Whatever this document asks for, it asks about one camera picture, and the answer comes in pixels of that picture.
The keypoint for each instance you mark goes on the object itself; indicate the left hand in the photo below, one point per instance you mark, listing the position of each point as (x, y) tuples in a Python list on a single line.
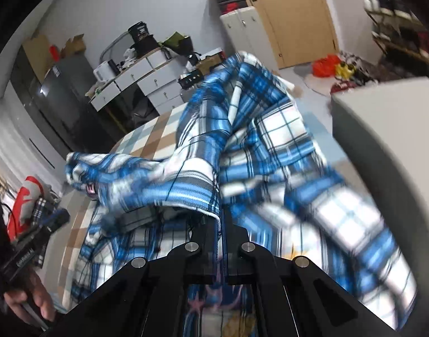
[(15, 298)]

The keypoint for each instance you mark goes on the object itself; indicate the blue white plaid shirt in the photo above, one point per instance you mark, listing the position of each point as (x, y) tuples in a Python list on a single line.
[(243, 154)]

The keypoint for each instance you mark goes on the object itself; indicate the yellow shoes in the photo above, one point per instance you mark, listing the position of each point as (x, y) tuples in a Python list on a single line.
[(344, 71)]

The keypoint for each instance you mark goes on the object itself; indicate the orange mesh bag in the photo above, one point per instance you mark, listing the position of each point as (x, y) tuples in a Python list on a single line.
[(325, 67)]

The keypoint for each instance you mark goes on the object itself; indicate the wooden shoe rack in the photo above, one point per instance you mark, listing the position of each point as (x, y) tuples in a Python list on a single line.
[(400, 35)]

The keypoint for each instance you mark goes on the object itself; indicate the wooden door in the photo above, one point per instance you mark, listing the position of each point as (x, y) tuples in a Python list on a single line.
[(299, 31)]

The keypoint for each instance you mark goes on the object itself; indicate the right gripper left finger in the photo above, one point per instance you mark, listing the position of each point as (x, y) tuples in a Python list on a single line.
[(146, 298)]

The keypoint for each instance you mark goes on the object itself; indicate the white drawer desk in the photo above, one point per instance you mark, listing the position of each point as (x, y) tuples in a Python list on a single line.
[(155, 77)]

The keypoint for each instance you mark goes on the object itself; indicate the red white plush toy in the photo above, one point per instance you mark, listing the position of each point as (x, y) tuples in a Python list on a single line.
[(21, 214)]

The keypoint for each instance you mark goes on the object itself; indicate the white cabinet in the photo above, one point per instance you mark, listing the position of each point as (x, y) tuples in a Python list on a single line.
[(247, 33)]

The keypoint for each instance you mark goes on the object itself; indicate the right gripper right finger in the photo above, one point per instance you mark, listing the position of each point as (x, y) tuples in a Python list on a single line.
[(294, 297)]

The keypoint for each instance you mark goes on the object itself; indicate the black refrigerator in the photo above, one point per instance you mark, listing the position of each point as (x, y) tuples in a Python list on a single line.
[(59, 108)]

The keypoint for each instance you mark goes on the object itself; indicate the white electric kettle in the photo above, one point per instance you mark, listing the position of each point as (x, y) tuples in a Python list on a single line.
[(104, 73)]

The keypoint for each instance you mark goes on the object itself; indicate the red shoes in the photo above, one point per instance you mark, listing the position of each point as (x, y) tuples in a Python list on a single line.
[(342, 86)]

